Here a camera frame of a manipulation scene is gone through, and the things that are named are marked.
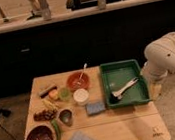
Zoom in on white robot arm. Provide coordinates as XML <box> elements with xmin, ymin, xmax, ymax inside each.
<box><xmin>144</xmin><ymin>32</ymin><xmax>175</xmax><ymax>81</ymax></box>

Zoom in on white spoon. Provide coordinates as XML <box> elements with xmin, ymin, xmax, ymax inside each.
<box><xmin>77</xmin><ymin>63</ymin><xmax>87</xmax><ymax>85</ymax></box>

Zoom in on orange bowl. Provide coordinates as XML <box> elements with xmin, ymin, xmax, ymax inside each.
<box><xmin>66</xmin><ymin>71</ymin><xmax>90</xmax><ymax>91</ymax></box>

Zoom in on white round container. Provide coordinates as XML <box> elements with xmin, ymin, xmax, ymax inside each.
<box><xmin>73</xmin><ymin>88</ymin><xmax>89</xmax><ymax>106</ymax></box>

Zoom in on green plastic tray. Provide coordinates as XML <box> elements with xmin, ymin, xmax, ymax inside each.
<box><xmin>100</xmin><ymin>59</ymin><xmax>150</xmax><ymax>109</ymax></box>

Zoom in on light green cup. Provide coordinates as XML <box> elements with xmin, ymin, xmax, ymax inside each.
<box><xmin>58</xmin><ymin>88</ymin><xmax>71</xmax><ymax>102</ymax></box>

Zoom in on blue sponge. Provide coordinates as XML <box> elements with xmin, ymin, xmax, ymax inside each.
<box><xmin>85</xmin><ymin>102</ymin><xmax>106</xmax><ymax>116</ymax></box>

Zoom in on orange fruit toy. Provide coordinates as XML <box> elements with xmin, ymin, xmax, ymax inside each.
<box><xmin>48</xmin><ymin>89</ymin><xmax>59</xmax><ymax>101</ymax></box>

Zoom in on dark brown eraser block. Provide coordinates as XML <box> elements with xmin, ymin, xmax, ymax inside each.
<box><xmin>38</xmin><ymin>85</ymin><xmax>58</xmax><ymax>98</ymax></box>

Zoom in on yellow corn toy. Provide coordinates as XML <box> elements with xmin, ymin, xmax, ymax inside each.
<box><xmin>42</xmin><ymin>99</ymin><xmax>58</xmax><ymax>110</ymax></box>

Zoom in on dark red grapes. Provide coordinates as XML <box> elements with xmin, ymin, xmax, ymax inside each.
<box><xmin>33</xmin><ymin>109</ymin><xmax>57</xmax><ymax>121</ymax></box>

